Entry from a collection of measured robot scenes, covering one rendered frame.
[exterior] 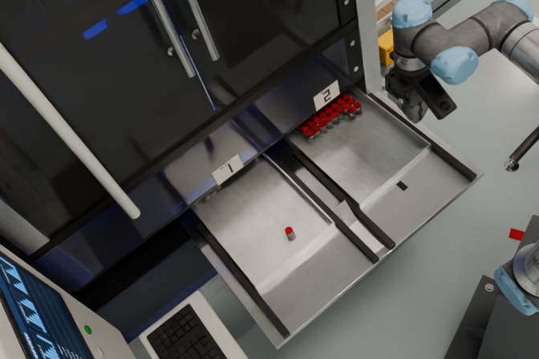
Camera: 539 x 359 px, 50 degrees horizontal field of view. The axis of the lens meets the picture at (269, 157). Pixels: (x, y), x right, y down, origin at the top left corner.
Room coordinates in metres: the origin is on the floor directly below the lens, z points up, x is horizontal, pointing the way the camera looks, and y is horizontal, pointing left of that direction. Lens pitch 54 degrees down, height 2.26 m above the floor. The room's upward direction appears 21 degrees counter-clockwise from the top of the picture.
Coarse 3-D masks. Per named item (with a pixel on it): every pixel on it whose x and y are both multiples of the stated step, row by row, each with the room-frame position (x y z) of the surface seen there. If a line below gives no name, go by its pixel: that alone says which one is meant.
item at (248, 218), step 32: (256, 160) 0.99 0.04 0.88; (224, 192) 0.93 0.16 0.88; (256, 192) 0.89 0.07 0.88; (288, 192) 0.85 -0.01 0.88; (224, 224) 0.83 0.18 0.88; (256, 224) 0.79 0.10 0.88; (288, 224) 0.76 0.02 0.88; (320, 224) 0.72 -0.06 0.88; (256, 256) 0.70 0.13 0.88; (288, 256) 0.67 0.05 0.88; (256, 288) 0.61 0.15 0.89
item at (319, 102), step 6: (336, 84) 1.02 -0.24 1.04; (324, 90) 1.01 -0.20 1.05; (330, 90) 1.02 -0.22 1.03; (336, 90) 1.02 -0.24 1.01; (318, 96) 1.00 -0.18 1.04; (324, 96) 1.01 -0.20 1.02; (330, 96) 1.01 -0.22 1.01; (318, 102) 1.00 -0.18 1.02; (324, 102) 1.01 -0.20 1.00; (318, 108) 1.00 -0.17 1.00
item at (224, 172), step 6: (234, 156) 0.91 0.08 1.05; (228, 162) 0.90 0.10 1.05; (234, 162) 0.90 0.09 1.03; (240, 162) 0.91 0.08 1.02; (222, 168) 0.89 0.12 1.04; (228, 168) 0.90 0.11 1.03; (234, 168) 0.90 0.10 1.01; (240, 168) 0.91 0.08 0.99; (216, 174) 0.88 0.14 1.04; (222, 174) 0.89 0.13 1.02; (228, 174) 0.89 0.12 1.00; (216, 180) 0.88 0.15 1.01; (222, 180) 0.89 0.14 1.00
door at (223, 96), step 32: (224, 0) 0.96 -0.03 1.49; (256, 0) 0.98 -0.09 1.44; (288, 0) 1.01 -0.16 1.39; (320, 0) 1.04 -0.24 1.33; (224, 32) 0.95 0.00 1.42; (256, 32) 0.97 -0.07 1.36; (288, 32) 1.00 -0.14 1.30; (320, 32) 1.03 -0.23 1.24; (224, 64) 0.94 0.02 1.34; (256, 64) 0.97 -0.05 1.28; (224, 96) 0.93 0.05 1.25
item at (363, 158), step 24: (360, 96) 1.07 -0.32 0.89; (360, 120) 0.99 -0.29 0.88; (384, 120) 0.96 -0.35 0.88; (336, 144) 0.94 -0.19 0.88; (360, 144) 0.91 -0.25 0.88; (384, 144) 0.89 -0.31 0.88; (408, 144) 0.86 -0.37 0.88; (336, 168) 0.87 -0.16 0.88; (360, 168) 0.84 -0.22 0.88; (384, 168) 0.81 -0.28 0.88; (408, 168) 0.78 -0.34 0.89; (360, 192) 0.77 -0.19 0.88
